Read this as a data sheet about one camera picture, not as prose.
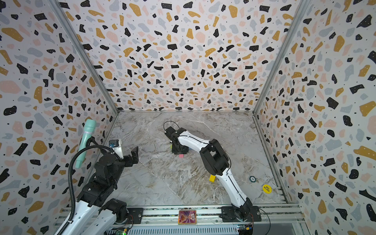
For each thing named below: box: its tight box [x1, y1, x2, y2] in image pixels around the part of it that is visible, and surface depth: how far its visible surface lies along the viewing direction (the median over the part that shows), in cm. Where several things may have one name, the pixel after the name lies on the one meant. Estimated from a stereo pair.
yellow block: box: [209, 174, 217, 183], surface depth 87 cm
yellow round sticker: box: [262, 184, 273, 194], surface depth 85 cm
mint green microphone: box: [75, 118, 97, 169], surface depth 70 cm
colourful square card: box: [178, 209, 198, 225], surface depth 73 cm
